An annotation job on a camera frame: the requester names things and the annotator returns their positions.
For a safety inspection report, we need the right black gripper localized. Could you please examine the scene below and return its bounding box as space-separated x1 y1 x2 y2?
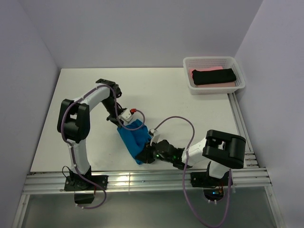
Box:
135 140 174 164

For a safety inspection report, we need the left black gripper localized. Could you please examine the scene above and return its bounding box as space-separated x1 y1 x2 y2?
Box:
101 97 124 128

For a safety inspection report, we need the blue t-shirt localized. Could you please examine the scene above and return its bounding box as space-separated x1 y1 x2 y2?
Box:
117 125 151 165

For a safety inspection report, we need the white plastic basket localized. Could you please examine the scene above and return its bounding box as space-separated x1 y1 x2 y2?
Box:
183 57 246 95

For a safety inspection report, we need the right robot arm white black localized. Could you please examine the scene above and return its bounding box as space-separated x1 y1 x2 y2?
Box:
135 129 246 185

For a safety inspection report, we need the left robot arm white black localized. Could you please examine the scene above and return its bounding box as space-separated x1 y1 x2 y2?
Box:
57 79 125 190

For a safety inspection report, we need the black rolled t-shirt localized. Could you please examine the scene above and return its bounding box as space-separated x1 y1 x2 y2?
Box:
192 68 237 86

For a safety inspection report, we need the pink folded t-shirt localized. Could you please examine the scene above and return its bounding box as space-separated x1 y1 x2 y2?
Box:
189 66 236 88

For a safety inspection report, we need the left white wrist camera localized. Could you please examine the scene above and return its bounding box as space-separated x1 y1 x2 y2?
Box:
119 108 133 125

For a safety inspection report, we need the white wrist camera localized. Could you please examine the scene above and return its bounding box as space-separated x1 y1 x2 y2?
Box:
119 108 133 125
149 129 160 145

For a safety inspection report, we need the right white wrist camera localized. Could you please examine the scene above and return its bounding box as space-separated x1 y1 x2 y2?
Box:
149 129 160 145

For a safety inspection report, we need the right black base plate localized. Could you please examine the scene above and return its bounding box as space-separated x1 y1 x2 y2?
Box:
190 171 229 188

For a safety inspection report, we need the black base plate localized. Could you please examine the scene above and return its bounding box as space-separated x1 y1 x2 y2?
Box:
64 175 108 191
190 171 229 188

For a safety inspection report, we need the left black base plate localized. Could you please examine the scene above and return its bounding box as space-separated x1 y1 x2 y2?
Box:
64 175 108 191

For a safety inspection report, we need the aluminium rail frame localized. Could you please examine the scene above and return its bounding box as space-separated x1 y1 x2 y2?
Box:
13 90 285 228

